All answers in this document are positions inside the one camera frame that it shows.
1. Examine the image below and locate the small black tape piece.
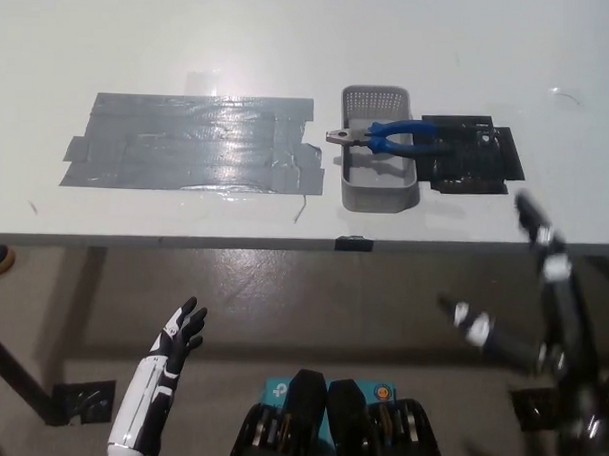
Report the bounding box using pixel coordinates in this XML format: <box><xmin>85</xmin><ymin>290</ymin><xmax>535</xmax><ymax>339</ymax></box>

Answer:
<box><xmin>334</xmin><ymin>234</ymin><xmax>374</xmax><ymax>253</ymax></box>

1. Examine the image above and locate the black diagonal table leg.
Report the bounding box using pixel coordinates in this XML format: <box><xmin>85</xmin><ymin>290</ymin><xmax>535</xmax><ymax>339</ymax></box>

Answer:
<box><xmin>0</xmin><ymin>304</ymin><xmax>59</xmax><ymax>423</ymax></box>

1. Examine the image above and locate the grey duct tape area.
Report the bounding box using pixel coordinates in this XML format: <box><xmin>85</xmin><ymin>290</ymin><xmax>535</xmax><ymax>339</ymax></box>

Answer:
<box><xmin>59</xmin><ymin>88</ymin><xmax>329</xmax><ymax>198</ymax></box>

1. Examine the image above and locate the thin curved wire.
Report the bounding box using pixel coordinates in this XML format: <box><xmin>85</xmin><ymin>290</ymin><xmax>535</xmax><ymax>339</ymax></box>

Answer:
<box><xmin>552</xmin><ymin>88</ymin><xmax>584</xmax><ymax>107</ymax></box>

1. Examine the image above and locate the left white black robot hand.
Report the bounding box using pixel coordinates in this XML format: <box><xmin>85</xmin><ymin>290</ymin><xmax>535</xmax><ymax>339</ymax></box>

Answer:
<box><xmin>106</xmin><ymin>293</ymin><xmax>209</xmax><ymax>456</ymax></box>

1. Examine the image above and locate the blue handled plier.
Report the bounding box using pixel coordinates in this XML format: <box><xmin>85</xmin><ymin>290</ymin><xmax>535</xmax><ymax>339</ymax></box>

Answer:
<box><xmin>324</xmin><ymin>117</ymin><xmax>454</xmax><ymax>157</ymax></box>

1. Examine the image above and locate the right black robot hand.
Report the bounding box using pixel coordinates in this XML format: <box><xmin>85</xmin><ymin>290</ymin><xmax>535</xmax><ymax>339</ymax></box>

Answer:
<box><xmin>430</xmin><ymin>186</ymin><xmax>609</xmax><ymax>450</ymax></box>

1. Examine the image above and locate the black tape area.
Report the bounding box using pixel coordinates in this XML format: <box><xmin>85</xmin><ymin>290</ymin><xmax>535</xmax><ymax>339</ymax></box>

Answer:
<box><xmin>410</xmin><ymin>112</ymin><xmax>529</xmax><ymax>200</ymax></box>

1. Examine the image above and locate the grey perforated plastic container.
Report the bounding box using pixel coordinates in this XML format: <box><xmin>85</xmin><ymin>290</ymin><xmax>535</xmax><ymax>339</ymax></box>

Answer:
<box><xmin>336</xmin><ymin>83</ymin><xmax>424</xmax><ymax>214</ymax></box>

